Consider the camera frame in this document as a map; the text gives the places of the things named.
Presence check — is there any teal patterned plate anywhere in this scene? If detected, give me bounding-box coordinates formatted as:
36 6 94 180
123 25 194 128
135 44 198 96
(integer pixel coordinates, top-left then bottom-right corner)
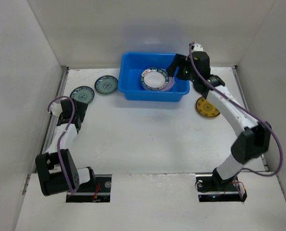
70 86 95 104
94 75 118 95

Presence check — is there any purple plate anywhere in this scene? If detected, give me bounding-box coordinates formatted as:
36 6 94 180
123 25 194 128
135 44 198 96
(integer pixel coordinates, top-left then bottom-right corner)
141 72 174 91

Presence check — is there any white plate dark lettered rim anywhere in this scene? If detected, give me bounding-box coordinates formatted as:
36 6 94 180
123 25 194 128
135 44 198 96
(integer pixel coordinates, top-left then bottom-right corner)
140 67 169 91

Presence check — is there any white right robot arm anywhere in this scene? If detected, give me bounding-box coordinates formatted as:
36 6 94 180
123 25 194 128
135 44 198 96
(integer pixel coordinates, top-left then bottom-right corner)
166 51 271 190

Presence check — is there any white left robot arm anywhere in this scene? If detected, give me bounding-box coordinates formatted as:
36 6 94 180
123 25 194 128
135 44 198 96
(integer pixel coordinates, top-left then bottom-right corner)
35 96 97 196

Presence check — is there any blue plastic bin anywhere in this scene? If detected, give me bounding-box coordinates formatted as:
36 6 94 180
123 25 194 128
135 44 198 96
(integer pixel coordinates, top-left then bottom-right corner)
118 52 190 102

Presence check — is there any yellow patterned plate lower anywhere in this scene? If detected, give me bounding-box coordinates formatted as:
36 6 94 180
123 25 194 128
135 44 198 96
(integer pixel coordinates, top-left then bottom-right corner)
195 97 220 119

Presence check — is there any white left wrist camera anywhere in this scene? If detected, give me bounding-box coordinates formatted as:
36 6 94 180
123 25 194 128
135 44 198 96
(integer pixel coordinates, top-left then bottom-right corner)
49 102 62 116

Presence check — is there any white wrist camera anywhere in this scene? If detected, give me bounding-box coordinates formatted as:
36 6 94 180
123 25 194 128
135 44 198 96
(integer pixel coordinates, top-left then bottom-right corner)
49 102 62 116
189 43 204 52

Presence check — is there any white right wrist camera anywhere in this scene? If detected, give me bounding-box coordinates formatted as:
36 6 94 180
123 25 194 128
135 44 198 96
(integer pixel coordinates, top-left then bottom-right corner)
189 43 204 52

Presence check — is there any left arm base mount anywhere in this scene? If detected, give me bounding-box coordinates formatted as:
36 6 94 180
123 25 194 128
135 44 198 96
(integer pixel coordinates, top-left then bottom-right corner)
65 175 112 203

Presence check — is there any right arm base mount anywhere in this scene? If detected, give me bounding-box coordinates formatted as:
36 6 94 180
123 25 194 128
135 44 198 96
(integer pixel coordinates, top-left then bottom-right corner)
195 173 248 203

